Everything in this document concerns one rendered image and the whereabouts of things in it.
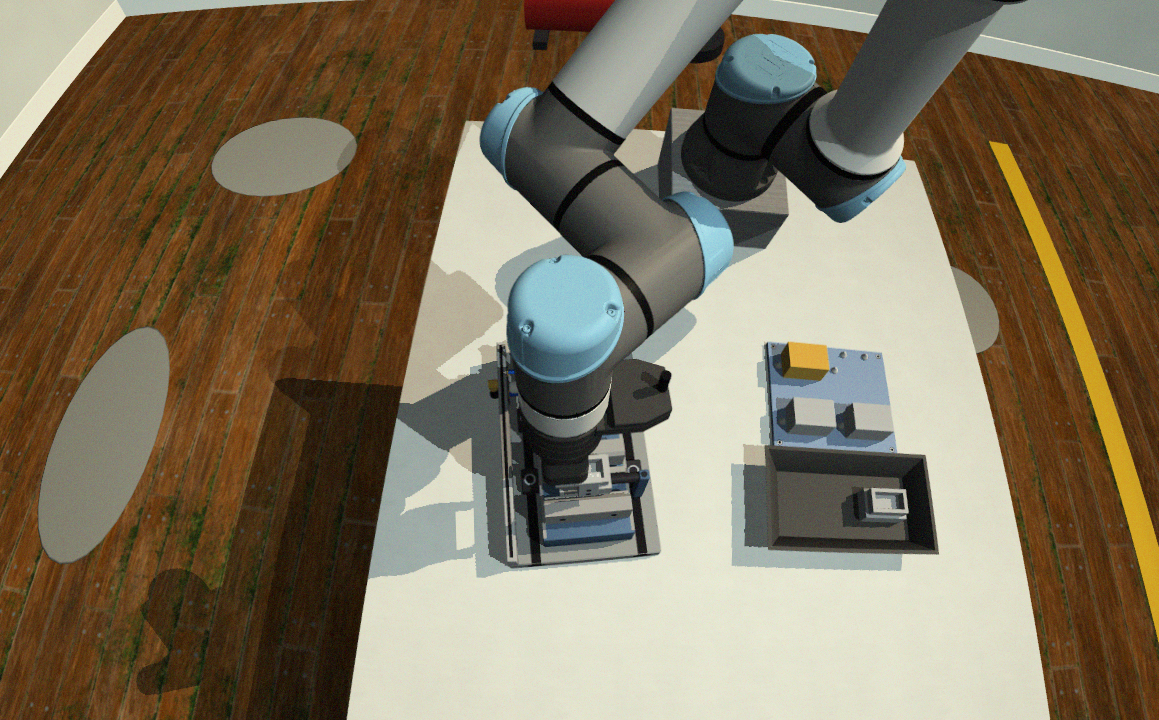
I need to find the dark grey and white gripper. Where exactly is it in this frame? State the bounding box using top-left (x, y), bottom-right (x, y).
top-left (509, 359), bottom-right (672, 497)

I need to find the yellow cube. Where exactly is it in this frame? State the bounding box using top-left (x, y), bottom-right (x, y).
top-left (781, 342), bottom-right (829, 381)

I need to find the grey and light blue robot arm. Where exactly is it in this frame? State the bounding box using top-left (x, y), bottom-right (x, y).
top-left (480, 0), bottom-right (1028, 419)

